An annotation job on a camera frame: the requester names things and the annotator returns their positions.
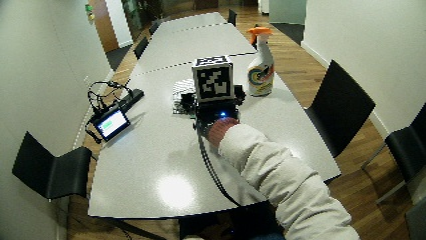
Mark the checkered white object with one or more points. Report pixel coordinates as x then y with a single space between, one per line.
182 87

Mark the white cube of black markers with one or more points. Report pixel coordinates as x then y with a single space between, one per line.
213 80

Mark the black bar-shaped device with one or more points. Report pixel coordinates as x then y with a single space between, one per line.
131 97

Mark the small screen device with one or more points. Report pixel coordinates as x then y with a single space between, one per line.
112 124

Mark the white spray bottle, orange trigger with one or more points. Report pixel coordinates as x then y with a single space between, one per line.
261 75

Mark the black chair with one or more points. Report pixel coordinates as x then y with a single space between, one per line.
231 17
339 106
154 26
53 170
410 150
139 48

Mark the dark floor mat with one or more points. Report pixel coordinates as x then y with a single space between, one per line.
117 56
289 31

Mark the brown wooden door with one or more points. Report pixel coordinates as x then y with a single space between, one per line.
104 26

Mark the green wall sign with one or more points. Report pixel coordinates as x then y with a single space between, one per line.
89 11

